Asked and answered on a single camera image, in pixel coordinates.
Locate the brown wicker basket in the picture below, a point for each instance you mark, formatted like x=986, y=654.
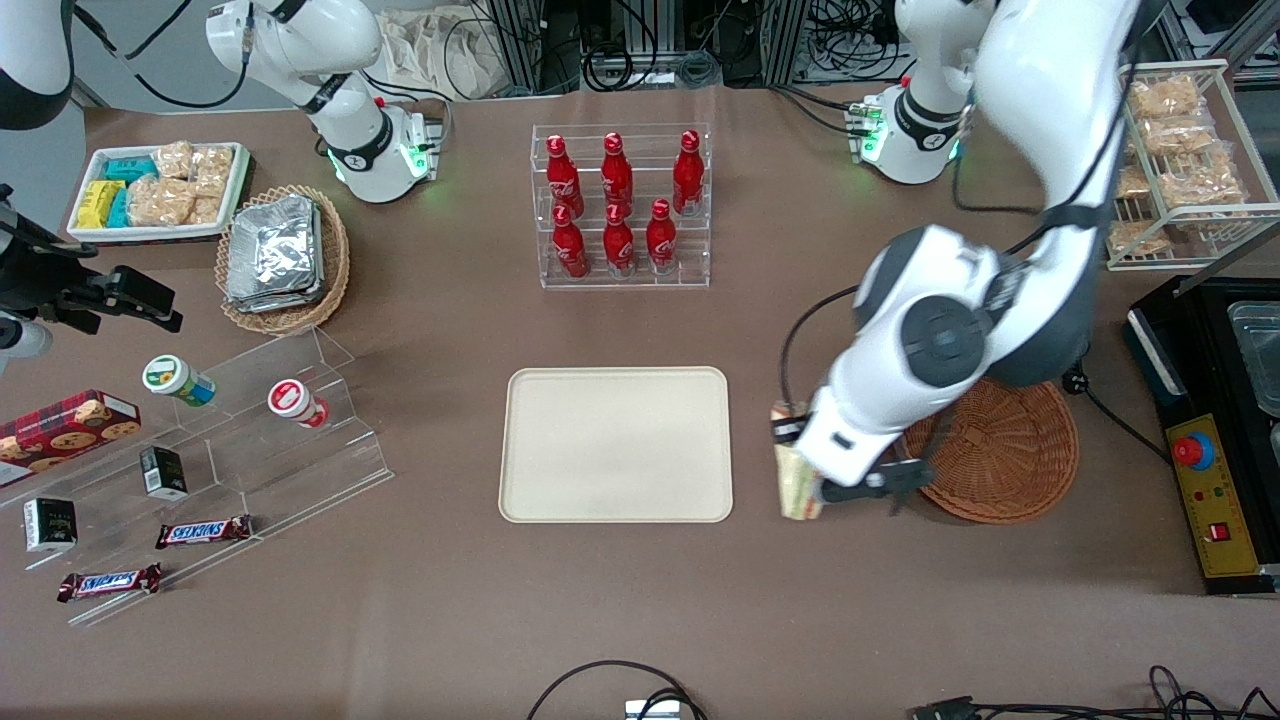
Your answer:
x=1000, y=460

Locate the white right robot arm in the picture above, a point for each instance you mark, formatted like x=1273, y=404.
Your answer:
x=340, y=120

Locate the aluminium frame post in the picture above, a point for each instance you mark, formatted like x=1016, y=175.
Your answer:
x=520, y=45
x=785, y=40

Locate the silver foil pack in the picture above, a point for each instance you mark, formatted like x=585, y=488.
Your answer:
x=280, y=304
x=270, y=250

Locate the cream plastic tray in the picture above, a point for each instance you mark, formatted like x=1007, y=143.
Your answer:
x=615, y=445

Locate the bagged fried snack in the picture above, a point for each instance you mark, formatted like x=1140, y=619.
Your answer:
x=1130, y=182
x=1212, y=182
x=1165, y=97
x=1135, y=236
x=1180, y=137

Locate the green lidded cup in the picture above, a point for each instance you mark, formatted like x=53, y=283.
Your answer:
x=175, y=378

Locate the red lidded cup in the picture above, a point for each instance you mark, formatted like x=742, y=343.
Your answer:
x=293, y=400

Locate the light oval wicker basket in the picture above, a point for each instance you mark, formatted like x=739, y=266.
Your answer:
x=335, y=270

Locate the teal snack packet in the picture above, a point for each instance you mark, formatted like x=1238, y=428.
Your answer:
x=119, y=208
x=130, y=168

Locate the small black carton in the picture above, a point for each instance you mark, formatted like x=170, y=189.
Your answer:
x=163, y=473
x=50, y=525

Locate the red tartan cookie box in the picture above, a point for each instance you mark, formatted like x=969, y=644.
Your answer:
x=60, y=432

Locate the clear plastic container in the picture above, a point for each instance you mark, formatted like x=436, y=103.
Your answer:
x=1258, y=350

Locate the clear bag of crackers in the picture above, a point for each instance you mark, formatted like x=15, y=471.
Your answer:
x=158, y=202
x=175, y=158
x=206, y=208
x=212, y=165

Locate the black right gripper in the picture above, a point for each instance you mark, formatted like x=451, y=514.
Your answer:
x=40, y=277

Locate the clear acrylic bottle rack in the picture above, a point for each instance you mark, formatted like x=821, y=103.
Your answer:
x=640, y=275

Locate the yellow snack packet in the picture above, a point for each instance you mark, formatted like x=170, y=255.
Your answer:
x=103, y=192
x=93, y=213

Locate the brown Snickers bar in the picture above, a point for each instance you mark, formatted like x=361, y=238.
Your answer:
x=203, y=531
x=108, y=582

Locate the small grey device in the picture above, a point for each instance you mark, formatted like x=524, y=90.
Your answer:
x=652, y=711

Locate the triangular sandwich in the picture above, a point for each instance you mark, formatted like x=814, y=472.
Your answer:
x=798, y=495

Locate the yellow emergency stop panel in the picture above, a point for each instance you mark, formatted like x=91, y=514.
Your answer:
x=1215, y=510

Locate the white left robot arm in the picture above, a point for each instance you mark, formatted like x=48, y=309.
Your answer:
x=1040, y=80

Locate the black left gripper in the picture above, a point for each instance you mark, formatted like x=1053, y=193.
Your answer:
x=787, y=430

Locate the clear acrylic stepped display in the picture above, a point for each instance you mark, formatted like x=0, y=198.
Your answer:
x=270, y=480

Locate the white rectangular snack tray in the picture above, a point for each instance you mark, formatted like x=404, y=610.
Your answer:
x=150, y=232

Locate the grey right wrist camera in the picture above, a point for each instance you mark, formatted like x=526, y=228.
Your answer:
x=20, y=340

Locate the red cola bottle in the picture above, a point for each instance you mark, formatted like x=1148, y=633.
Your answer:
x=619, y=242
x=563, y=178
x=688, y=172
x=617, y=175
x=661, y=238
x=571, y=245

